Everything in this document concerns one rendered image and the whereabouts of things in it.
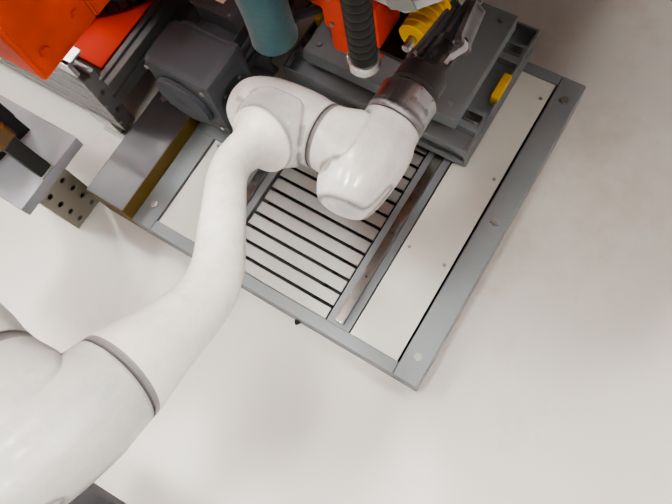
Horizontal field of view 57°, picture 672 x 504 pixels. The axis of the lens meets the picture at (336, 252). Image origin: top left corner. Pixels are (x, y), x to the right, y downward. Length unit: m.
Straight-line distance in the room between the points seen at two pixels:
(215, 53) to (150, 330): 0.83
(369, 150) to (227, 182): 0.20
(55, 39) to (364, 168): 0.66
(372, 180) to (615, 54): 1.09
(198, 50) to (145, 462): 0.92
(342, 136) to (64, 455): 0.53
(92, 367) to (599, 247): 1.24
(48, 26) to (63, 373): 0.79
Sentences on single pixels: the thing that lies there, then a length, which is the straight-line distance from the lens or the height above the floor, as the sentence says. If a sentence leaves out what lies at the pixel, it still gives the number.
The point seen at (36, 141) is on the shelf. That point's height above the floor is 0.45.
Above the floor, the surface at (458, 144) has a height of 0.15.
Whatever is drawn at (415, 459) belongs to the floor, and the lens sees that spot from 1.45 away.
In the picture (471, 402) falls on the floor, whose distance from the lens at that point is 1.46.
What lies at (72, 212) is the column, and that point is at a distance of 1.72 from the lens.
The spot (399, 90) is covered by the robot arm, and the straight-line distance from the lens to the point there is 0.90.
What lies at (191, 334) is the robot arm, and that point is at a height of 0.86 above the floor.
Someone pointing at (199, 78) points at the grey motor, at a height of 0.41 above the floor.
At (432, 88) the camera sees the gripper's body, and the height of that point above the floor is 0.66.
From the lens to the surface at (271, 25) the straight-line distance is 1.14.
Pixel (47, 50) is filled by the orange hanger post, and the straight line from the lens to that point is 1.26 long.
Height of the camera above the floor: 1.45
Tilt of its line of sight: 71 degrees down
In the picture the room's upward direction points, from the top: 22 degrees counter-clockwise
